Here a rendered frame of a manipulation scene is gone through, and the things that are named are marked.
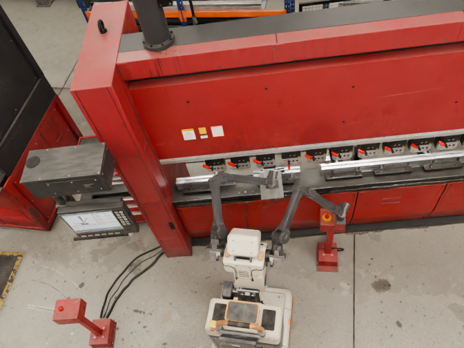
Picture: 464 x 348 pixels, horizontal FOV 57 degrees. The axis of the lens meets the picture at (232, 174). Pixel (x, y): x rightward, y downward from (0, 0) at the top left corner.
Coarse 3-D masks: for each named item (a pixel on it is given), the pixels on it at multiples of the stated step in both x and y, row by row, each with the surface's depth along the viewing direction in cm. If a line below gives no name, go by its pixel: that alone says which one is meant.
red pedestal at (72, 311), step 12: (60, 300) 329; (72, 300) 327; (60, 312) 323; (72, 312) 322; (84, 312) 332; (60, 324) 329; (84, 324) 349; (96, 324) 384; (108, 324) 383; (96, 336) 377; (108, 336) 377
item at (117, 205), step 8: (80, 200) 286; (88, 200) 285; (96, 200) 284; (104, 200) 283; (112, 200) 282; (120, 200) 282; (64, 208) 280; (72, 208) 279; (80, 208) 279; (88, 208) 278; (96, 208) 277; (104, 208) 276; (112, 208) 276; (120, 208) 276; (128, 208) 296; (120, 216) 285; (128, 216) 286; (120, 224) 294; (128, 224) 294; (136, 224) 299; (88, 232) 300; (96, 232) 301; (104, 232) 301; (112, 232) 302; (120, 232) 302; (128, 232) 303; (136, 232) 303
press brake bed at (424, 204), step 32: (320, 192) 355; (352, 192) 357; (384, 192) 358; (416, 192) 360; (448, 192) 362; (192, 224) 393; (224, 224) 395; (256, 224) 397; (352, 224) 418; (384, 224) 414; (416, 224) 410
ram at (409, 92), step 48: (432, 48) 258; (144, 96) 274; (192, 96) 276; (240, 96) 277; (288, 96) 279; (336, 96) 280; (384, 96) 281; (432, 96) 283; (192, 144) 316; (240, 144) 317; (288, 144) 319; (336, 144) 321
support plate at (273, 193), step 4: (280, 172) 349; (260, 176) 349; (280, 176) 346; (280, 180) 344; (280, 184) 342; (260, 188) 342; (264, 188) 341; (272, 188) 340; (276, 188) 340; (280, 188) 340; (264, 192) 340; (268, 192) 339; (272, 192) 339; (276, 192) 338; (280, 192) 338; (264, 196) 337; (268, 196) 337; (272, 196) 336; (276, 196) 336; (280, 196) 335
